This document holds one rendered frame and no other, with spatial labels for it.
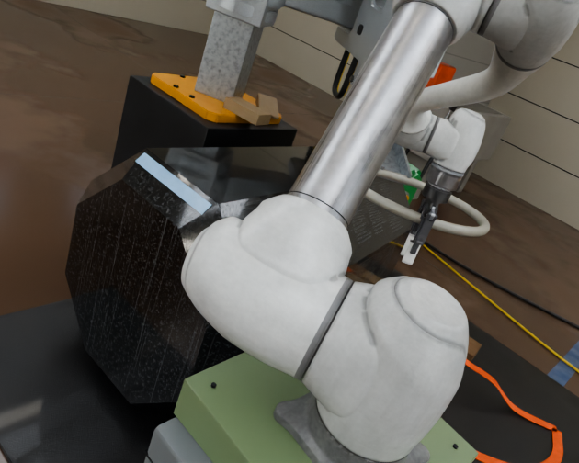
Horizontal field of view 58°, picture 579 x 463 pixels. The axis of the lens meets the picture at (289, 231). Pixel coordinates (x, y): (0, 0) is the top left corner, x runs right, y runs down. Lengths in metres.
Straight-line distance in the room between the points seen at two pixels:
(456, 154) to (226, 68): 1.37
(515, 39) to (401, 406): 0.61
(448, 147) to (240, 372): 0.85
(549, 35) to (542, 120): 5.66
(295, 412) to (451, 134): 0.88
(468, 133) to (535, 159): 5.21
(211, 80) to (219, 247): 1.91
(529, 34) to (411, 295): 0.50
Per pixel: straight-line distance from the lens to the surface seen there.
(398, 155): 2.08
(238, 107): 2.41
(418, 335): 0.63
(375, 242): 2.01
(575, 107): 6.55
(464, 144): 1.44
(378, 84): 0.81
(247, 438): 0.77
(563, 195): 6.57
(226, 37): 2.52
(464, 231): 1.58
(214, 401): 0.79
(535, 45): 0.99
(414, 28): 0.87
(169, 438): 0.83
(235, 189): 1.54
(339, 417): 0.72
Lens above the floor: 1.43
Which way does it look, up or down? 25 degrees down
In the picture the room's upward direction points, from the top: 21 degrees clockwise
